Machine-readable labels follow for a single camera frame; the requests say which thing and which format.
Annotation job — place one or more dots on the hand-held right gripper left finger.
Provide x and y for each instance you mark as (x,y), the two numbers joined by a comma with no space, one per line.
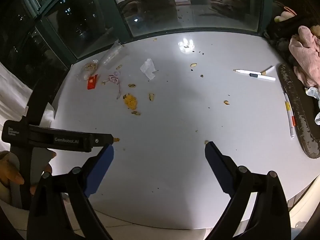
(100,172)

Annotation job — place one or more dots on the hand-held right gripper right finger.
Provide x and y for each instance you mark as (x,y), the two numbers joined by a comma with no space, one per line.
(218,170)

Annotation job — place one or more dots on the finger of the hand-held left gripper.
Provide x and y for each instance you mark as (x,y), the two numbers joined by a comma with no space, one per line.
(102,138)

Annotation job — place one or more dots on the peanut shells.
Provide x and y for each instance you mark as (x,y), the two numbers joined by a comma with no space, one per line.
(151,96)

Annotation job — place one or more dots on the white tissue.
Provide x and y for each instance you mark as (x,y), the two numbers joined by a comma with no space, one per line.
(148,68)

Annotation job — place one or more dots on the person's left hand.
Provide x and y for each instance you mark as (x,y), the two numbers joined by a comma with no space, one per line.
(10,170)

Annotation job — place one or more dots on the white curtain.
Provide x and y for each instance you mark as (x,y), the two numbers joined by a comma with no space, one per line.
(15,97)

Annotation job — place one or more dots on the orange peel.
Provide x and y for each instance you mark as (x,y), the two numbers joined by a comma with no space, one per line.
(130,101)

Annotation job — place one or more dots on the red snack packet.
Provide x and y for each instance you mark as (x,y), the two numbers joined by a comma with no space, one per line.
(92,82)

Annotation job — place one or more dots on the clear bag of peanuts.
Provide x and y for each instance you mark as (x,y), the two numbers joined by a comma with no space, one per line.
(90,67)

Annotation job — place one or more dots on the clear plastic cup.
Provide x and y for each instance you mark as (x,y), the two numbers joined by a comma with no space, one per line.
(111,57)

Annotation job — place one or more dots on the white pen orange band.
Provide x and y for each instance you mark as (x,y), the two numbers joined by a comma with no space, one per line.
(291,125)

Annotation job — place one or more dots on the dark worn cushion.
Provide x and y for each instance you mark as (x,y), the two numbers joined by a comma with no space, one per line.
(297,112)

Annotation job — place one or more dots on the white pen black clip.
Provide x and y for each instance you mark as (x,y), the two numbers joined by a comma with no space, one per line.
(262,77)

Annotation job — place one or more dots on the short white marker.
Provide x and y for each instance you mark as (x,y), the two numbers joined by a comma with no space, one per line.
(268,69)

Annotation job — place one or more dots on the white blue printed cloth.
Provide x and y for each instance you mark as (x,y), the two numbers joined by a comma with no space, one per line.
(312,91)

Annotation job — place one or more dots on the black backpack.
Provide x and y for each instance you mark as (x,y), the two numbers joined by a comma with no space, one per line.
(282,32)

